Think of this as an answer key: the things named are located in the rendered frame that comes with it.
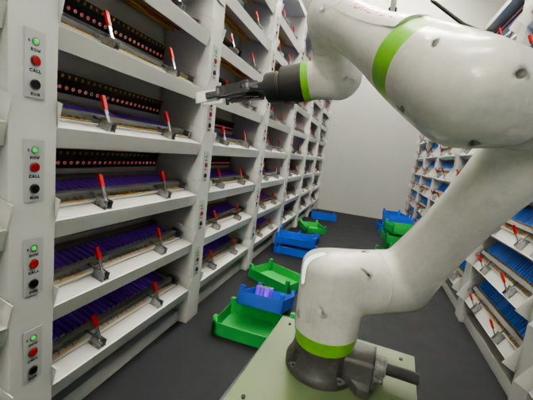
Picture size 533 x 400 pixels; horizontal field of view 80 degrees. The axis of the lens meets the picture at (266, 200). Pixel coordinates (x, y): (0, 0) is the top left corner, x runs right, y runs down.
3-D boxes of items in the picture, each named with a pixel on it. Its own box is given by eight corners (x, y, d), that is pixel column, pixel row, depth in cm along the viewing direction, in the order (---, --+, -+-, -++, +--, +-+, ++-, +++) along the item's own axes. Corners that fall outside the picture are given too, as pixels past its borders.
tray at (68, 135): (197, 154, 125) (205, 131, 123) (51, 148, 67) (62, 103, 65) (156, 136, 129) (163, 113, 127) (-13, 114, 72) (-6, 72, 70)
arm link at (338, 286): (380, 355, 63) (397, 263, 59) (307, 363, 58) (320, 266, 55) (347, 317, 75) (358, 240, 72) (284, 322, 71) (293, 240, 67)
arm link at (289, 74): (305, 65, 84) (298, 53, 75) (308, 110, 85) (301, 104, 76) (283, 69, 86) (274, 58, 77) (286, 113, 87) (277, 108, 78)
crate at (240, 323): (293, 329, 140) (296, 313, 139) (281, 355, 121) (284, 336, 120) (231, 312, 149) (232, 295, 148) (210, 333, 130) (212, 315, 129)
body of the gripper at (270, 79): (278, 98, 78) (243, 103, 81) (286, 104, 86) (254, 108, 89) (275, 66, 77) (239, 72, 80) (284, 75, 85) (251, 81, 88)
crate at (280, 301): (255, 297, 167) (258, 281, 168) (293, 306, 161) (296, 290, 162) (235, 302, 139) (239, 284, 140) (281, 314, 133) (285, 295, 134)
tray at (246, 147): (257, 157, 191) (265, 135, 188) (208, 155, 134) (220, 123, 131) (228, 144, 196) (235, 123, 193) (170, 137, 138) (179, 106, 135)
